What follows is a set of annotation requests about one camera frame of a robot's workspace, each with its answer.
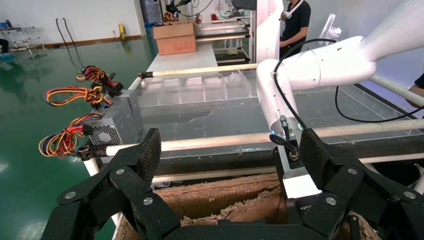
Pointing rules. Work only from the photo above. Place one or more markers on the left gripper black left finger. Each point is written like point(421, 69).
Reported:
point(99, 198)

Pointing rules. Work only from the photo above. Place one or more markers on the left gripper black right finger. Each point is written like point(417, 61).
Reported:
point(364, 195)

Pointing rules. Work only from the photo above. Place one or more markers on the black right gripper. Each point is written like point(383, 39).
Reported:
point(296, 212)

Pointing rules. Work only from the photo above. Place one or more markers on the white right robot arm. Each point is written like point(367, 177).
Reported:
point(331, 63)

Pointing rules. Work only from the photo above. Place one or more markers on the bystander arm black sleeve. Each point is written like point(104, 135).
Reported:
point(418, 96)

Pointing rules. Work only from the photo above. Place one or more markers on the white pipe leg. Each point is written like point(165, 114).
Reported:
point(92, 167)

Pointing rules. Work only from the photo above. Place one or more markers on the torn brown cardboard box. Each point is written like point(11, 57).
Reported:
point(215, 198)

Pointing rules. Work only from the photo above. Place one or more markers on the white pipe crossbar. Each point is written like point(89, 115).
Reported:
point(215, 174)

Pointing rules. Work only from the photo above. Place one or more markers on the black rack edge strip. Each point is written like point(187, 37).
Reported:
point(215, 162)

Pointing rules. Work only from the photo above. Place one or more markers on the clear plastic divider tray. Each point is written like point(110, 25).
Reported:
point(198, 91)

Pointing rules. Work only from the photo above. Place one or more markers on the yellow floor sign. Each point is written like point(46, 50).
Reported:
point(122, 31)

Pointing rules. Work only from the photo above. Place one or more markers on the white standing fan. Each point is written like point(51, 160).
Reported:
point(329, 30)

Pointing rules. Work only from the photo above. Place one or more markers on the closed brown cardboard box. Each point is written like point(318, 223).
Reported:
point(175, 39)

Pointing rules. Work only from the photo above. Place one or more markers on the metal shelf rack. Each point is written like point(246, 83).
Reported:
point(20, 34)

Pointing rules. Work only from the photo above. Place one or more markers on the white robot column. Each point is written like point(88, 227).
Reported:
point(268, 30)

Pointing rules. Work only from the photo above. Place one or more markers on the person in black shirt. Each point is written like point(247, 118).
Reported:
point(296, 20)

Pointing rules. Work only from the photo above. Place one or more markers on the white workbench with shelves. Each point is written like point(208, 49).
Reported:
point(222, 33)

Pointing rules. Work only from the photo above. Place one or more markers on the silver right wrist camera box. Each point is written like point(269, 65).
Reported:
point(298, 185)

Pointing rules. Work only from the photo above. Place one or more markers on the white pipe rail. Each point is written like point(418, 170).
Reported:
point(215, 140)
point(397, 90)
point(134, 83)
point(198, 70)

